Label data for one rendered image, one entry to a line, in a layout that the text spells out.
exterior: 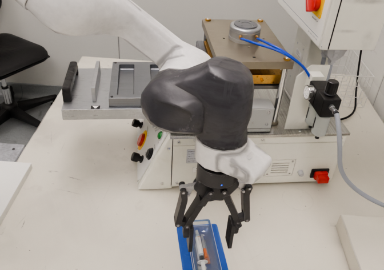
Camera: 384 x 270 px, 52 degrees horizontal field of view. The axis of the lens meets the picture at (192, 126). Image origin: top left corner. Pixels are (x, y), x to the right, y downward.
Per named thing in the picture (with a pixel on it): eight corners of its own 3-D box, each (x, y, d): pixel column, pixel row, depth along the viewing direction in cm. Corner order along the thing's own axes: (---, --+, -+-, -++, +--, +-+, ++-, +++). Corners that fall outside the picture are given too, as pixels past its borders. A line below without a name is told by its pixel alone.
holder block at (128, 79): (171, 69, 115) (171, 61, 114) (176, 106, 99) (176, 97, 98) (113, 69, 113) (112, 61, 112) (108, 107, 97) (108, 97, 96)
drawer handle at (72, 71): (79, 73, 110) (77, 60, 108) (71, 101, 98) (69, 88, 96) (71, 73, 110) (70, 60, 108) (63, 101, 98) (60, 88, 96)
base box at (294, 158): (292, 116, 139) (303, 73, 129) (335, 192, 109) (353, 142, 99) (138, 119, 132) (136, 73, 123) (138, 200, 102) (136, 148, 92)
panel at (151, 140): (138, 121, 131) (162, 75, 122) (138, 184, 106) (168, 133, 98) (132, 119, 130) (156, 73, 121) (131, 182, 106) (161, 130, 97)
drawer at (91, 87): (176, 79, 119) (176, 55, 114) (183, 120, 101) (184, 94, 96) (74, 79, 115) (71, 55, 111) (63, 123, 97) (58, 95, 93)
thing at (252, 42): (279, 49, 120) (288, 7, 112) (317, 104, 94) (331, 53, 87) (199, 49, 117) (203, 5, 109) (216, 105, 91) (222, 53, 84)
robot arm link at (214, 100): (156, 105, 74) (133, 136, 66) (156, 38, 66) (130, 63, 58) (252, 126, 70) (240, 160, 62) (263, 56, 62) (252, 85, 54)
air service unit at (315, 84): (310, 114, 99) (324, 60, 91) (333, 150, 87) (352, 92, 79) (290, 114, 98) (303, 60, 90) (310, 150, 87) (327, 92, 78)
